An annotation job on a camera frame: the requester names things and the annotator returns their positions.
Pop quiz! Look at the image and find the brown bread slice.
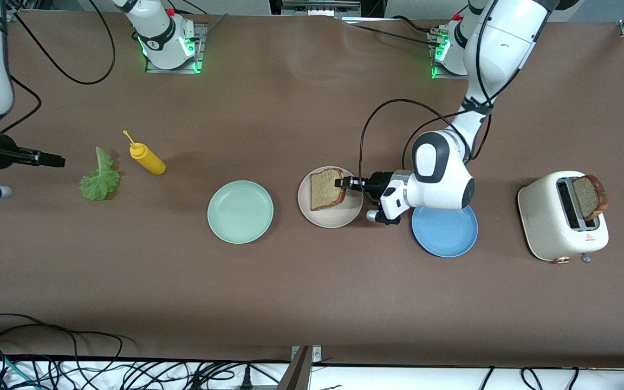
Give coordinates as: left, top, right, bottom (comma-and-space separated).
572, 174, 609, 222
310, 168, 346, 212

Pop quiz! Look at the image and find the green lettuce leaf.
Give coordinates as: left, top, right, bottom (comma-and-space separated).
78, 146, 121, 202

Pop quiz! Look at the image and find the beige plate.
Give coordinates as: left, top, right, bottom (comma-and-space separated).
297, 166, 364, 229

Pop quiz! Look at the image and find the blue plate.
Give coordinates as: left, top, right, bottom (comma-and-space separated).
411, 203, 479, 258

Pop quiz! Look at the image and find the mint green plate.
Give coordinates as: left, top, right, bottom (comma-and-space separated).
207, 180, 274, 245

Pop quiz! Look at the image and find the yellow squeeze bottle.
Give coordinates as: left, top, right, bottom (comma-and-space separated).
122, 130, 166, 176

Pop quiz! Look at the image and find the brown table cover sheet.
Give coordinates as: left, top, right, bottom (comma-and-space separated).
0, 10, 624, 369

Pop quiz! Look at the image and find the white toaster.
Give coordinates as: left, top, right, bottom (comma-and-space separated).
517, 171, 609, 264

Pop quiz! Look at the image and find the black equipment box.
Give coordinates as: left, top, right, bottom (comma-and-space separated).
269, 0, 388, 18

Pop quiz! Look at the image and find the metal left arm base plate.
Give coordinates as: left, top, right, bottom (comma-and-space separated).
430, 30, 470, 81

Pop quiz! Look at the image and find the black braided cable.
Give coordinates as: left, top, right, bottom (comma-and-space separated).
351, 23, 440, 47

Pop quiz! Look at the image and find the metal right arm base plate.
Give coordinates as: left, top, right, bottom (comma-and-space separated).
145, 23, 207, 74

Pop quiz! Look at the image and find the grey metal bracket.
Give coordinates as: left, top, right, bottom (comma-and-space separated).
276, 345, 323, 390

